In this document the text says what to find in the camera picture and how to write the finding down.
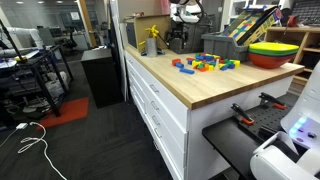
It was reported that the black office chair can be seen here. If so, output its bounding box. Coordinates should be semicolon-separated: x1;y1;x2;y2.
63;28;79;51

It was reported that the black keyboard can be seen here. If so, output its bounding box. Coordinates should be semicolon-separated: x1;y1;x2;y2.
290;0;320;27

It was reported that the wooden pillar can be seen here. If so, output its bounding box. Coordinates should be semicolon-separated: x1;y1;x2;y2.
76;0;98;49

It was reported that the red floor mat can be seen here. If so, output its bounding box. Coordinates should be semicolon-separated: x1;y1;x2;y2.
35;96;90;130

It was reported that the black cabinet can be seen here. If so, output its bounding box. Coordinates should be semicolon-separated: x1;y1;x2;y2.
80;47;125;109

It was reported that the red tool on shelf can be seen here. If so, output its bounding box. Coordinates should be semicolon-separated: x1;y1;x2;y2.
284;14;300;34

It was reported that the metal cup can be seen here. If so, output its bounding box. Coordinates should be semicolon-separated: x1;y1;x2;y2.
145;37;158;58

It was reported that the green plastic bowl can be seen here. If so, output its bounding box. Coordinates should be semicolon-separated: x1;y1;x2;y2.
248;48;300;58

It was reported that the gray fabric basket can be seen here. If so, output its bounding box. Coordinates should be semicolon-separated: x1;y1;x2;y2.
170;13;216;55

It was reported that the yellow plastic bowl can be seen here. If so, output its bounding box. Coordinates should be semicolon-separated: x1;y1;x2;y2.
248;41;300;54

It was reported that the gray plastic bin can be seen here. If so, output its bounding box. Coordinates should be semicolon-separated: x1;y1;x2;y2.
200;32;250;63

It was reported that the red plastic bowl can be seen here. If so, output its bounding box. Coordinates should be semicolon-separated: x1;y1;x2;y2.
248;52;297;70

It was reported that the long blue rectangular block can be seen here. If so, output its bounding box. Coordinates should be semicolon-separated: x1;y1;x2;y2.
179;67;195;75

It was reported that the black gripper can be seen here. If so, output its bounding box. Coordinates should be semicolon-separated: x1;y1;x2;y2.
167;28;188;54

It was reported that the white power adapter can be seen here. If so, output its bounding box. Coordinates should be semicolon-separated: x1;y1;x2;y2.
15;122;29;131

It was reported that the white drawer cabinet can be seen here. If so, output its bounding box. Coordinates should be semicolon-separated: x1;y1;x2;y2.
123;49;296;180

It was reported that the white cable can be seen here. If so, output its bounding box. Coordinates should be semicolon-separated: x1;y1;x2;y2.
0;121;68;180

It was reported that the white bag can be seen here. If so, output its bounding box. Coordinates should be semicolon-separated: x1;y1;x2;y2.
44;70;70;98

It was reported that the blue handled tool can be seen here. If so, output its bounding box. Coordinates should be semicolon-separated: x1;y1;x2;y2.
140;48;166;57

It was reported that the wooden shelf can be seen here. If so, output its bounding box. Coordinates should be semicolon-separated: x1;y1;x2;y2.
264;25;320;86

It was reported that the black orange spring clamp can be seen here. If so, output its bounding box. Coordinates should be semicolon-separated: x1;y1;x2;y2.
258;92;287;111
230;102;255;126

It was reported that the black metal cart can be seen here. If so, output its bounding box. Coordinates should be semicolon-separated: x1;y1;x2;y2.
0;44;75;118

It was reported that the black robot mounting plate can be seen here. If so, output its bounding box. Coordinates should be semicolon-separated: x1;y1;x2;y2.
201;93;301;180

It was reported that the wide blue wooden block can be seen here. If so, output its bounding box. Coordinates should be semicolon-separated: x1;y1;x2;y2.
195;54;215;62

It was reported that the wooden blocks cardboard box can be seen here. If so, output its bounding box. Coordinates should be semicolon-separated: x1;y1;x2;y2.
222;4;284;47

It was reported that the black tripod pole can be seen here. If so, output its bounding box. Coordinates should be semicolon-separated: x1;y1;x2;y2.
0;19;26;64

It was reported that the pink sheet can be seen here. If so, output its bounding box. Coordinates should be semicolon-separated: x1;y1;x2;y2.
160;0;172;15

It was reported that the brown cardboard box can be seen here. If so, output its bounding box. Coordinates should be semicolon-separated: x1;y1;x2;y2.
125;13;174;53

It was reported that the large yellow wooden block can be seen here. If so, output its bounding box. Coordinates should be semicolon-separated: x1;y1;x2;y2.
191;59;203;69

